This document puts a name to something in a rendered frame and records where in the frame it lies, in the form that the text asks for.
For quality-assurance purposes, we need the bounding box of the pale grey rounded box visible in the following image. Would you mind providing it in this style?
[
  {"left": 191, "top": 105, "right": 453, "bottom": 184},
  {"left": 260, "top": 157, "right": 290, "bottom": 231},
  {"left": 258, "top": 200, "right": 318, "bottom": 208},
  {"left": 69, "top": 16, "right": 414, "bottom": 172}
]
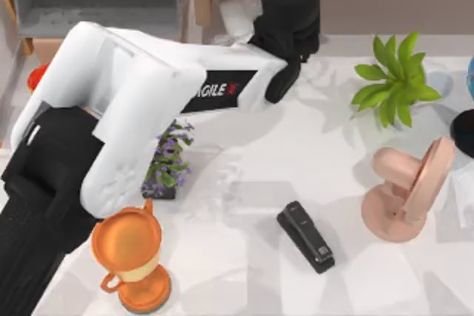
[{"left": 217, "top": 0, "right": 266, "bottom": 41}]

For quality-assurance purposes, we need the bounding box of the green leafy plant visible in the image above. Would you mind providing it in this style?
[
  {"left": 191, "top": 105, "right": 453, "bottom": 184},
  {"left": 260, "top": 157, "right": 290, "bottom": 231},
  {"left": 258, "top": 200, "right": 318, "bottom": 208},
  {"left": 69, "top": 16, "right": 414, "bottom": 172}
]
[{"left": 351, "top": 31, "right": 443, "bottom": 130}]

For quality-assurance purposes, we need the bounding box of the purple flower plant black pot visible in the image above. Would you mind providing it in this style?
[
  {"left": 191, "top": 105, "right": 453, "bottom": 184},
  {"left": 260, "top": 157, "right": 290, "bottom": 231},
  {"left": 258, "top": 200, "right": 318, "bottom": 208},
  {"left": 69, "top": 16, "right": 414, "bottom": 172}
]
[{"left": 140, "top": 118, "right": 196, "bottom": 201}]

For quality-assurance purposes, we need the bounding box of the red round object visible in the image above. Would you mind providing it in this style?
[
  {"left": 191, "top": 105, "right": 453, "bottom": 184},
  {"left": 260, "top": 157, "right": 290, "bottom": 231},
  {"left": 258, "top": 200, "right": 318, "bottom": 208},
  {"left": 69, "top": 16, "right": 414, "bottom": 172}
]
[{"left": 27, "top": 63, "right": 50, "bottom": 92}]

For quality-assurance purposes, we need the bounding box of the blue round object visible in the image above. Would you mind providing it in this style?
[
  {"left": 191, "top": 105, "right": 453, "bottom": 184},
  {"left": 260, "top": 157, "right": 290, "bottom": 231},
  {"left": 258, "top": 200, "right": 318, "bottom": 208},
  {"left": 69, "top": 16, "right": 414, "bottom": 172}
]
[{"left": 467, "top": 56, "right": 474, "bottom": 101}]

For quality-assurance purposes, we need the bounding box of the pink desk fan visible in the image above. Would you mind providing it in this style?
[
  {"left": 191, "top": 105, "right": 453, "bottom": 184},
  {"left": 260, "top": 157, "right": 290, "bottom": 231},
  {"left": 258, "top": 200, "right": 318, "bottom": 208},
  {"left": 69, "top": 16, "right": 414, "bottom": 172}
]
[{"left": 361, "top": 136, "right": 456, "bottom": 243}]

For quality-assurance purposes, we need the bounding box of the black stapler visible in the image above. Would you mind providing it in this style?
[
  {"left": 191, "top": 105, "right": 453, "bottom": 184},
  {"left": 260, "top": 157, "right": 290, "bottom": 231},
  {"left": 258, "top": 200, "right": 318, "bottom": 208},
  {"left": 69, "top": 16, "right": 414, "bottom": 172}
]
[{"left": 276, "top": 200, "right": 336, "bottom": 275}]

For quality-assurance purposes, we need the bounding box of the black round object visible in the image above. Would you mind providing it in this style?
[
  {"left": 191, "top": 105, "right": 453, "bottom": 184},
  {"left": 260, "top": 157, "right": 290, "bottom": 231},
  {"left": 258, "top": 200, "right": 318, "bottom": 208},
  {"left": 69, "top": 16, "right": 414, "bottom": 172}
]
[{"left": 450, "top": 108, "right": 474, "bottom": 155}]

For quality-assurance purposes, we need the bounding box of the orange trophy cup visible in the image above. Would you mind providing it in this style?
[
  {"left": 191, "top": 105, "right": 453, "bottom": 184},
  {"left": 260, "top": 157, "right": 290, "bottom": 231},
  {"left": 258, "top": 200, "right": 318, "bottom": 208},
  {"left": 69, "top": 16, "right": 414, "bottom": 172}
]
[{"left": 90, "top": 198, "right": 173, "bottom": 313}]

